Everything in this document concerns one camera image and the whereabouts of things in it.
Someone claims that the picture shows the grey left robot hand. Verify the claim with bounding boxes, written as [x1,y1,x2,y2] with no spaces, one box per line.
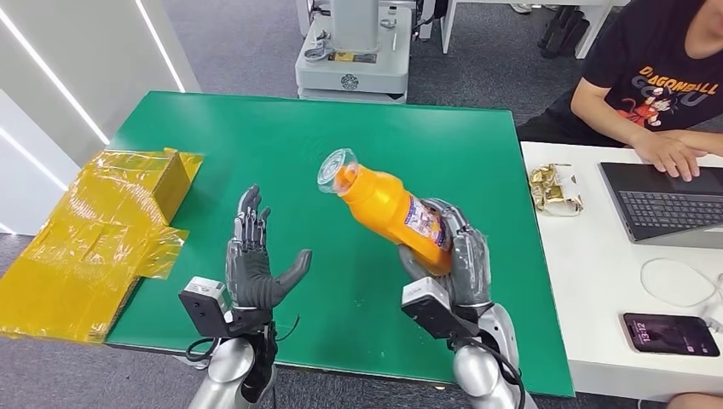
[225,185,313,325]

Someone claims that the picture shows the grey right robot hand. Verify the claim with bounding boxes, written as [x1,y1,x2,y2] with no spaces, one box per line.
[397,199,494,310]

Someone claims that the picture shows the orange juice bottle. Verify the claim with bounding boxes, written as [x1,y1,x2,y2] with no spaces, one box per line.
[315,147,454,277]

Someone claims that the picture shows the gold foil snack wrapper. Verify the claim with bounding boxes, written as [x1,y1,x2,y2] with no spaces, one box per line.
[528,163,585,218]

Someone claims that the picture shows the yellow taped cardboard box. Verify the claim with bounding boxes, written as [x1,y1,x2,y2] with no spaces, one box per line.
[0,147,205,344]

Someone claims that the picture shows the grey laptop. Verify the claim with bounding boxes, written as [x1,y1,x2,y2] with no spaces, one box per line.
[597,161,723,250]

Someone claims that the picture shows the black smartphone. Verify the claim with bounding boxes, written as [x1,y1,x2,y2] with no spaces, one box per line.
[619,312,722,359]

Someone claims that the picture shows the person's right hand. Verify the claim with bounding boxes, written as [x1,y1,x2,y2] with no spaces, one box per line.
[629,130,710,183]

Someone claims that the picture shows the white mobile robot with column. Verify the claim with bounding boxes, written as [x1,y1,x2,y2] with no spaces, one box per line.
[294,0,414,105]

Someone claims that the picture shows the person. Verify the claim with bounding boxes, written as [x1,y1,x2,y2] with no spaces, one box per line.
[515,0,723,183]

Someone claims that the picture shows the white background desk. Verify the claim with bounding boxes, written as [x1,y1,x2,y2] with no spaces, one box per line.
[439,0,629,60]

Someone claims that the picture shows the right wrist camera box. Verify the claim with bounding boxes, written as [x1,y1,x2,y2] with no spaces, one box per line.
[401,277,483,341]

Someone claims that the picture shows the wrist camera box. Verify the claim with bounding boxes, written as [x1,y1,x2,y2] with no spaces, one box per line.
[401,277,483,341]
[178,276,237,338]

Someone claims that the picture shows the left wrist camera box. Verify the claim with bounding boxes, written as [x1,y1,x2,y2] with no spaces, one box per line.
[178,276,237,338]

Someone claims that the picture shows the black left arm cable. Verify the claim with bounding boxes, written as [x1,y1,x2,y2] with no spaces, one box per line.
[184,314,302,364]

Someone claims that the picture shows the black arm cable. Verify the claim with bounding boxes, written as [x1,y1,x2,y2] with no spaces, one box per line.
[184,314,302,364]
[450,336,528,409]

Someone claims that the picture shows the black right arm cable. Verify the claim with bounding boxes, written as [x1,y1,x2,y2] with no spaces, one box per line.
[450,336,528,409]

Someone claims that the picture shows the white cable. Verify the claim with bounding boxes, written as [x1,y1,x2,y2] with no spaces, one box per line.
[639,256,723,334]

